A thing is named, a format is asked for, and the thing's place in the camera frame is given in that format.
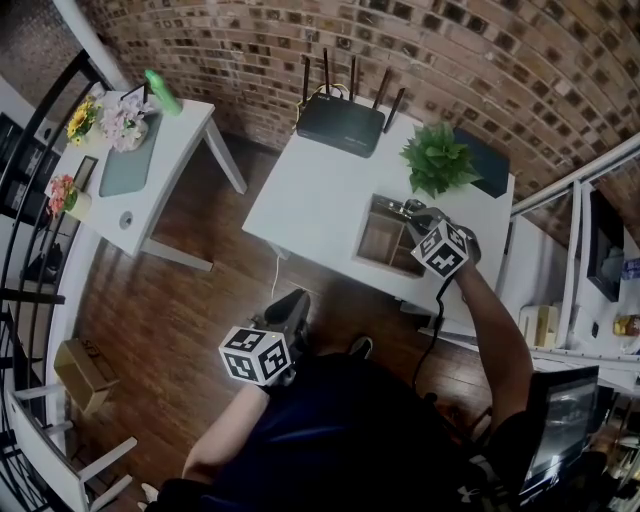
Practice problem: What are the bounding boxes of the white metal shelf rack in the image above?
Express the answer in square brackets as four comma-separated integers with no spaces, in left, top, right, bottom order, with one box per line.
[509,130,640,396]

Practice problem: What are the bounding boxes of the person's left forearm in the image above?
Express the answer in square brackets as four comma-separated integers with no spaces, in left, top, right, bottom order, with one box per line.
[182,382,274,484]

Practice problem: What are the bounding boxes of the person's dark clothing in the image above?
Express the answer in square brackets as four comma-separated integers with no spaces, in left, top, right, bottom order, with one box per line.
[159,349,526,512]

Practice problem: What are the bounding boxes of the pale flower bouquet in vase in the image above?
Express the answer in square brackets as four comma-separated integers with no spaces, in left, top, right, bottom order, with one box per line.
[99,94,150,154]

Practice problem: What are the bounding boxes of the grey-green desk mat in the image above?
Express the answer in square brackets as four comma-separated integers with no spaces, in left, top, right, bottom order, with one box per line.
[98,112,164,199]

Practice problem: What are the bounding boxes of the white power cable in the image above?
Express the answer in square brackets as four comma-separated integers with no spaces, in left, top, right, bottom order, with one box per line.
[269,252,284,301]

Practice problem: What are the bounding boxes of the person's right forearm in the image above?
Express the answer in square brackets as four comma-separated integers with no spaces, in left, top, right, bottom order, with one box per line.
[452,262,535,426]

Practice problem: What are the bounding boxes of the black router with antennas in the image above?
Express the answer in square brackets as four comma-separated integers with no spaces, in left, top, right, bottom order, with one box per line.
[294,47,407,160]

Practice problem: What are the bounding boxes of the green spray bottle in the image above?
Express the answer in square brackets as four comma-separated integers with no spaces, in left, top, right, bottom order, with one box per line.
[143,68,184,117]

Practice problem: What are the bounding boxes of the small black picture frame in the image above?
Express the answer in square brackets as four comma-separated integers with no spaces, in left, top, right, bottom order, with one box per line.
[73,154,100,194]

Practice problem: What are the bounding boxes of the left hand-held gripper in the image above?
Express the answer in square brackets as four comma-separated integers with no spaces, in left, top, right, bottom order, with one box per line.
[218,288,311,387]

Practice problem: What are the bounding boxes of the beige box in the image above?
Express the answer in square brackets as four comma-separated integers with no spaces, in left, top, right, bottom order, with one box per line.
[518,304,560,350]

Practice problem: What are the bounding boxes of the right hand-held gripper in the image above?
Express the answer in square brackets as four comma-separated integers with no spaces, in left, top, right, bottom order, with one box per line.
[402,198,482,279]

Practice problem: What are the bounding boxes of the brown cardboard box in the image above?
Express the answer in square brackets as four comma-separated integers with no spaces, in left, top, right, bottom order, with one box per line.
[53,338,121,415]

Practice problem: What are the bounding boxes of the green potted plant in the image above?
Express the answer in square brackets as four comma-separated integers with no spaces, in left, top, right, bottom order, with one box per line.
[398,121,484,200]

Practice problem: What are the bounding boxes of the dark blue box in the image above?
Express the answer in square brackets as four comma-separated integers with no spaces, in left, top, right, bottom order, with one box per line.
[452,126,512,200]

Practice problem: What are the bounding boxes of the open laptop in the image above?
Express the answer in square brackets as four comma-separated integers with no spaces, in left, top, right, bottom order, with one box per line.
[519,364,601,494]

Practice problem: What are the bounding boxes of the yellow sunflower bouquet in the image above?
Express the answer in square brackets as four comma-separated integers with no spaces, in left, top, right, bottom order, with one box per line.
[66,95,104,148]

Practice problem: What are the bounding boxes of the pink flowers in pot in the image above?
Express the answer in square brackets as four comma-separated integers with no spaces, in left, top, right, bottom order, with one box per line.
[45,173,94,221]

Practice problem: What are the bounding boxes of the black metal railing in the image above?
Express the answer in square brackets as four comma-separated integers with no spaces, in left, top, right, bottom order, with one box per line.
[0,49,116,512]

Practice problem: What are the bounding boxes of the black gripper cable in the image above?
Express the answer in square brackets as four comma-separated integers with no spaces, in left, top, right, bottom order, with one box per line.
[412,273,455,396]

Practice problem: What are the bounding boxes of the wooden desk organizer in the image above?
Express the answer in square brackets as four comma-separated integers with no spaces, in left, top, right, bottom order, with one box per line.
[349,193,441,280]

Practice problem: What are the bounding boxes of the white chair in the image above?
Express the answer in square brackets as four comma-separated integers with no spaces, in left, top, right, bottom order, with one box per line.
[4,384,139,512]

